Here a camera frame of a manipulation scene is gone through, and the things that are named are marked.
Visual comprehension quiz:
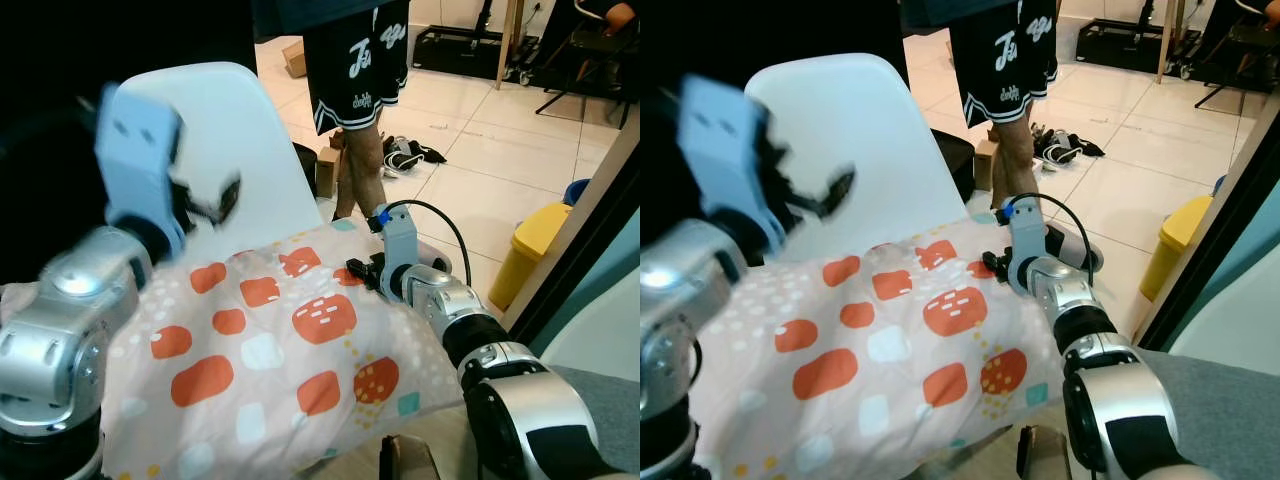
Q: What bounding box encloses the person in black shorts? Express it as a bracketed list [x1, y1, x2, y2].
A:
[900, 0, 1061, 213]
[250, 0, 413, 223]

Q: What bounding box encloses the wooden post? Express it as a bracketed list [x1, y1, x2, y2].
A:
[1154, 0, 1187, 86]
[494, 0, 527, 91]

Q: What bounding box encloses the pale blue left wrist camera mount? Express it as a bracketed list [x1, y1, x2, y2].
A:
[676, 73, 787, 253]
[94, 82, 187, 237]

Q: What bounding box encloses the wooden door frame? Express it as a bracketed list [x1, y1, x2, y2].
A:
[498, 112, 641, 346]
[1130, 90, 1280, 351]

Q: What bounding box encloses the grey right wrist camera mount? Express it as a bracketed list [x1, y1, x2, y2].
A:
[376, 205, 421, 299]
[1004, 195, 1053, 293]

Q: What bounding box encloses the pink pillow with orange patches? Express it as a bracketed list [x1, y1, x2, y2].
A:
[0, 220, 467, 480]
[688, 214, 1067, 480]

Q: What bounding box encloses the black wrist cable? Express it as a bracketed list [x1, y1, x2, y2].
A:
[384, 198, 474, 291]
[1010, 192, 1098, 277]

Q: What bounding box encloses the grey sofa cushion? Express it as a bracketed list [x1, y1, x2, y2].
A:
[1138, 346, 1280, 480]
[548, 364, 641, 480]

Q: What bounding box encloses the black equipment case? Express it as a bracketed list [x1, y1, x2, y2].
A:
[412, 24, 506, 81]
[1074, 18, 1161, 74]

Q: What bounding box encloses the white plastic chair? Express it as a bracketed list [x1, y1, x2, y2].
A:
[112, 62, 327, 263]
[744, 52, 970, 267]

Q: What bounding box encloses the black office chair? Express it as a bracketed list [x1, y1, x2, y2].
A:
[535, 0, 641, 129]
[1194, 0, 1280, 113]

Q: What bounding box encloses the black stool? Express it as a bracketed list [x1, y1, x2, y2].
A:
[929, 128, 977, 203]
[291, 142, 320, 197]

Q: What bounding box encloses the yellow waste bin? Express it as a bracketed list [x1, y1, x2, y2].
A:
[1139, 195, 1217, 302]
[488, 202, 574, 312]

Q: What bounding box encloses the small cardboard box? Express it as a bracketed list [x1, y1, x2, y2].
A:
[314, 145, 344, 199]
[974, 138, 1002, 192]

